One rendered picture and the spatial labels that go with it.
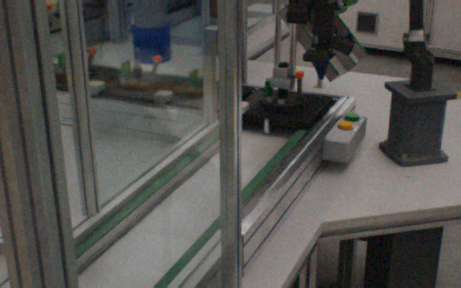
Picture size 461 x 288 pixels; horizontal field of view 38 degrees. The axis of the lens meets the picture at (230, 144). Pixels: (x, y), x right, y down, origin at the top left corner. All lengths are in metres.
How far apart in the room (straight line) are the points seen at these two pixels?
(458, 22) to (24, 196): 5.41
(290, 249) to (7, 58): 0.98
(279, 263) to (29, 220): 0.83
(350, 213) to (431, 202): 0.21
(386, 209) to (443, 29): 4.37
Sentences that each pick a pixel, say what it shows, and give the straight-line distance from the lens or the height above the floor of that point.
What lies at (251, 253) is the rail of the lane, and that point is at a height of 0.89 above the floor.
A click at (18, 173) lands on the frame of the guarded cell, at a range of 0.65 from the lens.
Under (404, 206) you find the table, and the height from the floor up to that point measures 0.86.
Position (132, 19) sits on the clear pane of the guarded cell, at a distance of 0.80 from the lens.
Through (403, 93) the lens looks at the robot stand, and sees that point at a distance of 1.86.
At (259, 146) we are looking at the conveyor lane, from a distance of 1.83.
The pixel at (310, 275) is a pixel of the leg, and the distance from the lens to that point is 1.68.
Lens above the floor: 1.64
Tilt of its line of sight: 23 degrees down
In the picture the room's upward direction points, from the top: straight up
